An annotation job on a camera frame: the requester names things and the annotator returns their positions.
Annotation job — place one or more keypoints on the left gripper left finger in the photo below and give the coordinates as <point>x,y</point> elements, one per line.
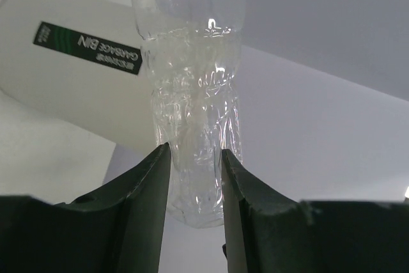
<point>117,227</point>

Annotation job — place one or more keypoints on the clear unlabelled plastic bottle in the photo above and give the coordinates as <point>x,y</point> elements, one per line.
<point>191,52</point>

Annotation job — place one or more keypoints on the white paper bin cup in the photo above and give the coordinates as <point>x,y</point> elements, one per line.
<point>80,61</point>

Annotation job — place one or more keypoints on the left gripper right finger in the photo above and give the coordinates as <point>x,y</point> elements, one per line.
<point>266,231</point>

